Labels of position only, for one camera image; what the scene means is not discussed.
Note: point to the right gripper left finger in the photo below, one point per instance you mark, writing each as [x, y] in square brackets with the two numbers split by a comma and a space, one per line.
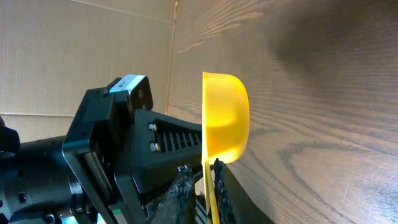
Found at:
[178, 205]

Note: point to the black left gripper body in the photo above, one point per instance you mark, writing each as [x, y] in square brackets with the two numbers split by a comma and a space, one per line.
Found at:
[93, 142]

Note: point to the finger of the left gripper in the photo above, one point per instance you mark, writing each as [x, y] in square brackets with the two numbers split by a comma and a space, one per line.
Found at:
[161, 144]

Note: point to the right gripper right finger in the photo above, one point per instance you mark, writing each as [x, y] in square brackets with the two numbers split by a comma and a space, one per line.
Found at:
[234, 204]

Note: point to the yellow measuring scoop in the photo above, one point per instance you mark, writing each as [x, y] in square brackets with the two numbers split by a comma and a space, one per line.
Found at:
[225, 122]

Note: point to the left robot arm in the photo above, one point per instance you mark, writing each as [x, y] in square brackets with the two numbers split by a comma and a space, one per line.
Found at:
[117, 156]

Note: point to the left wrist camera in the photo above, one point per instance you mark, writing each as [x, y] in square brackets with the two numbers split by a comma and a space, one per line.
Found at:
[130, 90]

